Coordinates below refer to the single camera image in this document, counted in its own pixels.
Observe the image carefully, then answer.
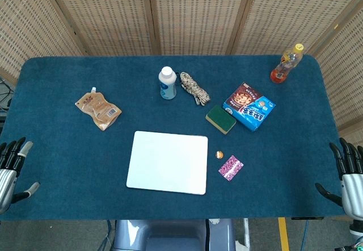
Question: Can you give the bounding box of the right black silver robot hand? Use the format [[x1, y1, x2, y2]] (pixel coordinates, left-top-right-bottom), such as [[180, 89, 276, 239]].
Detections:
[[314, 137, 363, 221]]

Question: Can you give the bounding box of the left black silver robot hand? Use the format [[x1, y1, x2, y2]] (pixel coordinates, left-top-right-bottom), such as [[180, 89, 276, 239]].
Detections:
[[0, 136, 41, 215]]

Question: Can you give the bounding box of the red white patterned foil packet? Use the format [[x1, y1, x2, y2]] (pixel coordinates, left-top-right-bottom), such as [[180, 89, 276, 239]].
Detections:
[[218, 154, 244, 182]]

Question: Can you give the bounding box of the white board tray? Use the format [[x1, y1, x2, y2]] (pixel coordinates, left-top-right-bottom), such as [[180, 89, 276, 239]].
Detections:
[[125, 130, 209, 196]]

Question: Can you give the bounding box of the dark blue table mat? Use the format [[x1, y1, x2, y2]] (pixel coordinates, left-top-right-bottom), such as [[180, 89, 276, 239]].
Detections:
[[0, 55, 347, 222]]

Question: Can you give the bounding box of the yellow floor tape strip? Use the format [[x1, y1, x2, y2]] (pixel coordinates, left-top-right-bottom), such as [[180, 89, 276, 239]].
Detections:
[[277, 217, 290, 251]]

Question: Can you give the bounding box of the brown spouted drink pouch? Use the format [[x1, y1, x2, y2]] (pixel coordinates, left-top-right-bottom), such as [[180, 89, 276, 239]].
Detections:
[[74, 86, 123, 132]]

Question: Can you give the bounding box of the blue and brown snack box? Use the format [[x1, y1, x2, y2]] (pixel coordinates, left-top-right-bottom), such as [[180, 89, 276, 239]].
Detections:
[[222, 81, 277, 133]]

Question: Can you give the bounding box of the orange drink bottle yellow cap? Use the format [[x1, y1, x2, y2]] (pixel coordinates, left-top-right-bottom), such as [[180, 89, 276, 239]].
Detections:
[[269, 43, 305, 84]]

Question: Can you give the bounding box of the green and yellow sponge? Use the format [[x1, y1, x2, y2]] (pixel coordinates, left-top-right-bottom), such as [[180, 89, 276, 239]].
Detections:
[[205, 104, 237, 135]]

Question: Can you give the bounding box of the woven bamboo screen panel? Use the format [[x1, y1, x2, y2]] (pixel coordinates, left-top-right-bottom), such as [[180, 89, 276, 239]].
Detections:
[[0, 0, 87, 86], [232, 0, 363, 56], [44, 0, 158, 57], [147, 0, 255, 56]]

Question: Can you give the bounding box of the grey robot torso base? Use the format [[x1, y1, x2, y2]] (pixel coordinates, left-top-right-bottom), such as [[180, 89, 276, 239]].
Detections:
[[113, 219, 237, 251]]

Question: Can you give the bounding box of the white milk bottle blue label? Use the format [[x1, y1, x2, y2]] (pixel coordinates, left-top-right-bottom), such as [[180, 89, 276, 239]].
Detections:
[[158, 66, 178, 101]]

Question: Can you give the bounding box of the blue cable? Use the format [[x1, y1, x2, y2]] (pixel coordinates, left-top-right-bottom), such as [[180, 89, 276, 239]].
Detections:
[[303, 219, 310, 251]]

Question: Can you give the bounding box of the black cable bundle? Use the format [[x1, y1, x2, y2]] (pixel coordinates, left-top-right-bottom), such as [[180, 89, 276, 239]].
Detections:
[[0, 77, 15, 114]]

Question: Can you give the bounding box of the beige braided rope bundle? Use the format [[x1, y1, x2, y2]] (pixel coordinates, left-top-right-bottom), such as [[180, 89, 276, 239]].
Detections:
[[179, 72, 211, 107]]

